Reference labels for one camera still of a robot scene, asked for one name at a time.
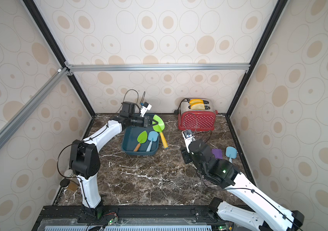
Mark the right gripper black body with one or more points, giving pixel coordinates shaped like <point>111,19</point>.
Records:
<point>185,156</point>

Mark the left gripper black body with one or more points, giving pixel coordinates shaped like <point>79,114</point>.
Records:
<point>138,121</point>

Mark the green shovel yellow handle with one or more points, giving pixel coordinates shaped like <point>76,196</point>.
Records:
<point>160,128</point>

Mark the light blue toy shovel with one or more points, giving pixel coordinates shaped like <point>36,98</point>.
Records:
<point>152,137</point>

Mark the green shovel orange handle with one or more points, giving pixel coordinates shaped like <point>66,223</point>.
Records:
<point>142,138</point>

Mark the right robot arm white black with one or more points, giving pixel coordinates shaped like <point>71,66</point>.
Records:
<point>265,214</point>

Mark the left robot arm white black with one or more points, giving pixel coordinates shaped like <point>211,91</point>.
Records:
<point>84,156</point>

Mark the light blue shovel far right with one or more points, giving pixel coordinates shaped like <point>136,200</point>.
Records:
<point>231,153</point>

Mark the yellow toast slice rear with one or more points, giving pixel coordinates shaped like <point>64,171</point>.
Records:
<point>196,101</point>

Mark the yellow toast slice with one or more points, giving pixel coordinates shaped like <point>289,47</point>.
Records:
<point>197,106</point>
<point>196,101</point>

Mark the red polka dot toaster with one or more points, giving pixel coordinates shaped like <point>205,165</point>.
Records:
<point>196,120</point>

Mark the yellow toast slice front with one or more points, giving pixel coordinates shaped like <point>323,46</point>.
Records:
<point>197,106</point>

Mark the left diagonal aluminium bar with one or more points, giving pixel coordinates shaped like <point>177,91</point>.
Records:
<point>21,116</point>

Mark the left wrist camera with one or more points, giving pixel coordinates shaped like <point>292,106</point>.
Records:
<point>144,108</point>

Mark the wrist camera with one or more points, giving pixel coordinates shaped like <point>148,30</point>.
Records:
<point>188,137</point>
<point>144,108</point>

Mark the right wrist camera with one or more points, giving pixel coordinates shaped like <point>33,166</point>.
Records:
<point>188,137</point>

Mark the horizontal aluminium frame bar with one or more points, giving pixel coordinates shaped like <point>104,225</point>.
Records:
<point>160,67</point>

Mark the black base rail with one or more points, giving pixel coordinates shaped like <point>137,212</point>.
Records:
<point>214,214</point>

